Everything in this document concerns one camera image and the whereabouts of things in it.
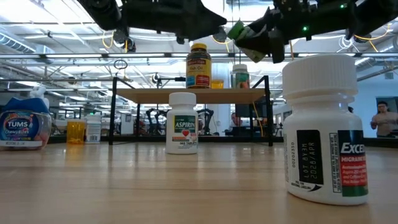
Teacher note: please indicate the green-cap white bottle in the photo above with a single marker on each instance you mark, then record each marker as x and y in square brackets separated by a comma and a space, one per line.
[236, 29]

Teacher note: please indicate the wooden shelf black frame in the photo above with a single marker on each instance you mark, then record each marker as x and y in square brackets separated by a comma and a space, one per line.
[155, 95]

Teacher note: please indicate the standing person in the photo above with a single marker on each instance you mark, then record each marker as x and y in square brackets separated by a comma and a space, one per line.
[384, 119]

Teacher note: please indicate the white Excedrin bottle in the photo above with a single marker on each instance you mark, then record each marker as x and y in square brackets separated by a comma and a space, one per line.
[317, 124]

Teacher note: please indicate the slim white labelled bottle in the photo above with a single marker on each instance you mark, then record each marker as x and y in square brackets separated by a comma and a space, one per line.
[92, 130]

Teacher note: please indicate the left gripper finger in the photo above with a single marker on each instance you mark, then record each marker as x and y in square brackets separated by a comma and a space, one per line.
[202, 21]

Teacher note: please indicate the Tums bottle blue cap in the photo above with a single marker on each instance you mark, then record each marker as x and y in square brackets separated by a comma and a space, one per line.
[21, 127]

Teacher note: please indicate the seated person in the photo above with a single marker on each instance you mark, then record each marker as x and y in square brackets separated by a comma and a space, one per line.
[235, 119]

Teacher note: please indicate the orange pill vial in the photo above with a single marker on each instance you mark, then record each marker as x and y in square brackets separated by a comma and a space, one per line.
[217, 84]
[75, 133]

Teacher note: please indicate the white capped green label bottle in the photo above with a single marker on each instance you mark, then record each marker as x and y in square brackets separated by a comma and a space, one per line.
[241, 79]

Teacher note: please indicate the white Aspirin bottle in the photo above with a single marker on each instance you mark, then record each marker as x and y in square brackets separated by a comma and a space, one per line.
[182, 140]

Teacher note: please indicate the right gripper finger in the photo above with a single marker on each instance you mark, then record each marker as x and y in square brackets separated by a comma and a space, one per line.
[276, 46]
[269, 21]

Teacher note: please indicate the large amber fish oil bottle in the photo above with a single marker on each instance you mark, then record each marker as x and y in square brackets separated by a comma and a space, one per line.
[199, 71]

